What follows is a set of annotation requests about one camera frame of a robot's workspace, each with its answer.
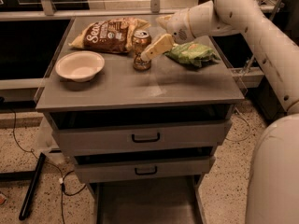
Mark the grey drawer cabinet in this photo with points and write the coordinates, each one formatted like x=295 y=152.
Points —
x=120 y=86

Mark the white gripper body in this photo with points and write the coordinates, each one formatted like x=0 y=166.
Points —
x=177 y=27

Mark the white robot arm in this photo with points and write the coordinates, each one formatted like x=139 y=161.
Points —
x=273 y=190

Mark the grey top drawer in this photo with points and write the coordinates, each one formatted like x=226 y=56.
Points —
x=82 y=133

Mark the grey middle drawer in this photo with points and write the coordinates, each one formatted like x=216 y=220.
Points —
x=100 y=168

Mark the orange soda can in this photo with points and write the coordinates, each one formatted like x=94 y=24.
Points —
x=141 y=39

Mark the grey bottom drawer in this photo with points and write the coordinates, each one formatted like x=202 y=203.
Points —
x=167 y=200

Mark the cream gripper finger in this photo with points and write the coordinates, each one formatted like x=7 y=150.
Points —
x=163 y=21
x=159 y=45

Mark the green snack bag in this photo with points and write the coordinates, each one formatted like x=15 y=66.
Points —
x=192 y=53

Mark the grey drawer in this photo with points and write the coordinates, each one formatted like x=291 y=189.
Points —
x=82 y=133
x=167 y=200
x=100 y=168

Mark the black floor bar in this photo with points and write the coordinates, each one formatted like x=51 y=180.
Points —
x=25 y=209

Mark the white paper bowl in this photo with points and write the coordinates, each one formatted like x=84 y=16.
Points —
x=80 y=66

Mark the brown chip bag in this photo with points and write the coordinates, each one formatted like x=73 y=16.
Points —
x=111 y=36

